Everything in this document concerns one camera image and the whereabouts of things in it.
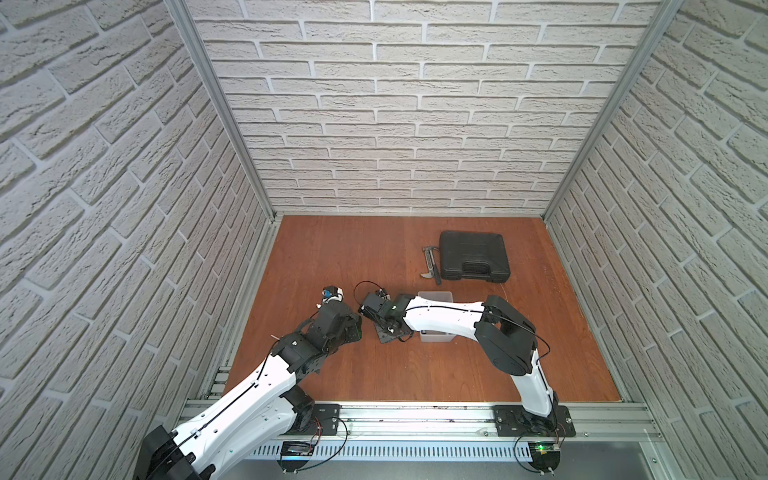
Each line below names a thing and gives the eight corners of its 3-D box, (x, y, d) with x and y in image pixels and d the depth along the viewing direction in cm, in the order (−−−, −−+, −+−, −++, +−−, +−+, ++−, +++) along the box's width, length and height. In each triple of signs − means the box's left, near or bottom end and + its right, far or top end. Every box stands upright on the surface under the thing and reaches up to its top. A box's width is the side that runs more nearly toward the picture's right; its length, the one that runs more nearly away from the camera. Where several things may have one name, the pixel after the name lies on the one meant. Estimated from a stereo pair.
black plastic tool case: (442, 283, 102) (445, 272, 97) (437, 240, 114) (439, 228, 109) (507, 283, 102) (513, 272, 97) (495, 241, 115) (500, 229, 109)
